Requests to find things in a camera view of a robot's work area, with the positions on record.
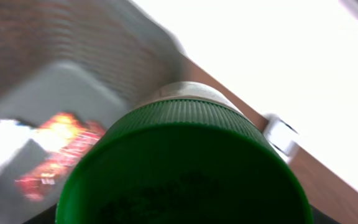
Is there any green-lidded white jar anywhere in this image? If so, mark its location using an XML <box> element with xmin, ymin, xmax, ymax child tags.
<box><xmin>55</xmin><ymin>83</ymin><xmax>313</xmax><ymax>224</ymax></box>

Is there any orange small packet box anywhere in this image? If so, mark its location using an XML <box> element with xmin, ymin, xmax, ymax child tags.
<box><xmin>15</xmin><ymin>112</ymin><xmax>106</xmax><ymax>202</ymax></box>

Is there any grey plastic mesh basket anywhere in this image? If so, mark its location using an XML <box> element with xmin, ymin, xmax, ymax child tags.
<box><xmin>0</xmin><ymin>0</ymin><xmax>183</xmax><ymax>223</ymax></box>

